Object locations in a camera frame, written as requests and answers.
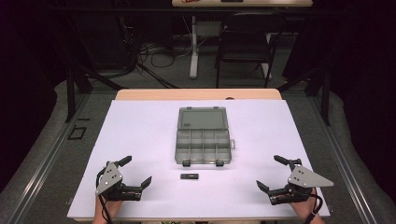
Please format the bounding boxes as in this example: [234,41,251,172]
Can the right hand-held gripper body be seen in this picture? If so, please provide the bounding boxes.
[268,158,334,206]

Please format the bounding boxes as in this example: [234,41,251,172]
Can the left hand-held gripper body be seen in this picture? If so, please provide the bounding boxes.
[94,161,144,203]

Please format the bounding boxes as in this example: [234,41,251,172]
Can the gray plastic compartment box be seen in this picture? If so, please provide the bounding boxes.
[174,105,236,167]

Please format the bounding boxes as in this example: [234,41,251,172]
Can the person's left hand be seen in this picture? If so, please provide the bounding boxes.
[92,196,124,220]

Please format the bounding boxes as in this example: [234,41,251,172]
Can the person's right hand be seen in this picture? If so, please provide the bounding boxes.
[288,194,321,220]

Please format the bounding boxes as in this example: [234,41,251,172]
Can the white table mat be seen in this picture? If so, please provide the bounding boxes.
[66,99,331,218]

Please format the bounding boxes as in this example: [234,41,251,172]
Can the black metal stand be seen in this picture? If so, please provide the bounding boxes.
[64,63,127,124]
[276,66,332,127]

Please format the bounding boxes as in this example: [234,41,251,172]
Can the light wooden table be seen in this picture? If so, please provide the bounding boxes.
[73,88,332,224]

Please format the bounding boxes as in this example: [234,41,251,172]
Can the black chair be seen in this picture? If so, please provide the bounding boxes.
[214,12,288,89]

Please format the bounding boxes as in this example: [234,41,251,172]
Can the gray box under desk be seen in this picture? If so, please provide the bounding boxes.
[195,21,223,37]

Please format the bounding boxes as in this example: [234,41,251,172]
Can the desk with white legs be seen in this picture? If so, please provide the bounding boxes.
[171,0,314,79]

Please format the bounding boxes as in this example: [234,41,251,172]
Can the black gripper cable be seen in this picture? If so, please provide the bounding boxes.
[303,187,324,224]
[95,167,115,224]

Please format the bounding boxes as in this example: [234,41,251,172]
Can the metal floor rail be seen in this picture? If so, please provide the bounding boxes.
[307,94,379,224]
[6,92,92,224]

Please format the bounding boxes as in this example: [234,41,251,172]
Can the bundle of floor cables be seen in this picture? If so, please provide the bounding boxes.
[136,38,195,70]

